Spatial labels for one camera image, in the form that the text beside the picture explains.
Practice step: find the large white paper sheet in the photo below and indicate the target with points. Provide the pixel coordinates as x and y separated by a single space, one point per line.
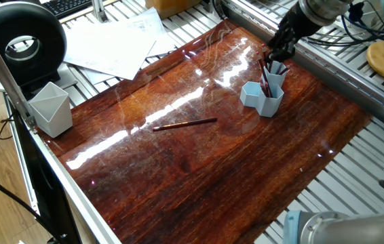
110 47

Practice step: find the brown wood-grain board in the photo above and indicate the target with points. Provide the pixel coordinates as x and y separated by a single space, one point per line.
199 176

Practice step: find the small tan box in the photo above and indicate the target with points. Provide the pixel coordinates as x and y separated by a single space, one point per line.
168 7

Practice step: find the light blue hexagonal pen holder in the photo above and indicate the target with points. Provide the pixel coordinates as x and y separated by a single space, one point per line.
260 105

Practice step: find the grey aluminium frame rail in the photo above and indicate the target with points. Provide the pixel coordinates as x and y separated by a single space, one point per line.
5 71

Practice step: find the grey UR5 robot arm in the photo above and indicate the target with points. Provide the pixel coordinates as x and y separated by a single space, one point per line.
348 229

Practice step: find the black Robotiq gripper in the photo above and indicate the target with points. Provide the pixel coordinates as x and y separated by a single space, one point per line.
297 26

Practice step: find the silver metal post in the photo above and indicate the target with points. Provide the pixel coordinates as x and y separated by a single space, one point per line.
100 10

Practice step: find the small white paper sheet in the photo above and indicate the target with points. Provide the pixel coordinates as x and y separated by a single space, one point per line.
144 27

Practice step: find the black keyboard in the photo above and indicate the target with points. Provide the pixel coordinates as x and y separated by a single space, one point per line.
70 7

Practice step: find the grey pentagonal pen holder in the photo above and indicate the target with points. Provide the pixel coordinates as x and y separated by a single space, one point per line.
53 118

